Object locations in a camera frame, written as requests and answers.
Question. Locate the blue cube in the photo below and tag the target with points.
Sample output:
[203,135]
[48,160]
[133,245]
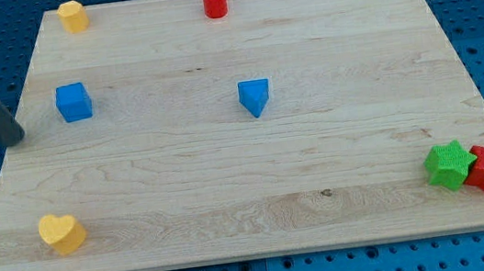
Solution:
[73,102]

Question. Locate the blue triangle block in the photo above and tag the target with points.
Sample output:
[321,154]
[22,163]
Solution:
[253,95]

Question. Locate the yellow hexagon block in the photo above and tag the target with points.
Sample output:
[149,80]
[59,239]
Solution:
[73,17]

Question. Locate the yellow heart block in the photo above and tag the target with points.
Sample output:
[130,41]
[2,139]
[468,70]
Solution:
[64,234]

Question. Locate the red cylinder block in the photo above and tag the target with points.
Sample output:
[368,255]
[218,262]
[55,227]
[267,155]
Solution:
[215,8]

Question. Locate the wooden board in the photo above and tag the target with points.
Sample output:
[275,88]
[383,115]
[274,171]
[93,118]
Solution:
[172,171]

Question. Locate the green star block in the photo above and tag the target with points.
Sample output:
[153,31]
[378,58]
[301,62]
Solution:
[448,165]

